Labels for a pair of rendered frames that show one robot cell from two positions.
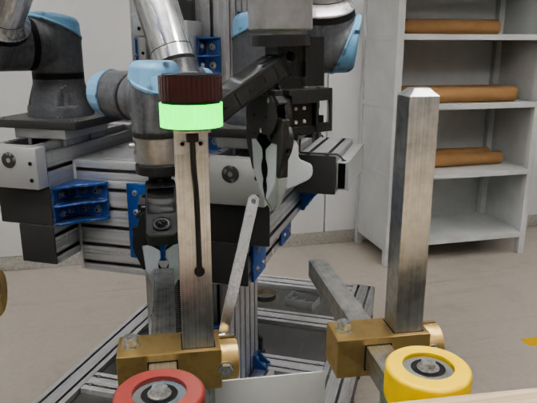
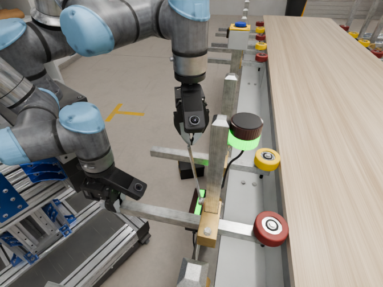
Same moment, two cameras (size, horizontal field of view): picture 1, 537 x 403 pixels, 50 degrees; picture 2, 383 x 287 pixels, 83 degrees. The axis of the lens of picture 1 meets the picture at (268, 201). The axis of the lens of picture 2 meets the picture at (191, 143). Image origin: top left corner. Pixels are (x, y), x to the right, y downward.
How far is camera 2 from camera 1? 0.70 m
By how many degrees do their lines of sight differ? 63
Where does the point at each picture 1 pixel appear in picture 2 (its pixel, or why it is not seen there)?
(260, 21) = (199, 70)
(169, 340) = (207, 217)
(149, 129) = (104, 150)
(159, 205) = (125, 181)
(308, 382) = not seen: hidden behind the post
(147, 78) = (95, 123)
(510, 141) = not seen: hidden behind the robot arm
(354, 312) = (203, 156)
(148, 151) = (106, 162)
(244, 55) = (17, 63)
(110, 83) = (41, 140)
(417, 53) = not seen: outside the picture
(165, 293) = (153, 209)
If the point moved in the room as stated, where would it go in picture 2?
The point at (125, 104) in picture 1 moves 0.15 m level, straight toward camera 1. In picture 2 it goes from (74, 147) to (147, 155)
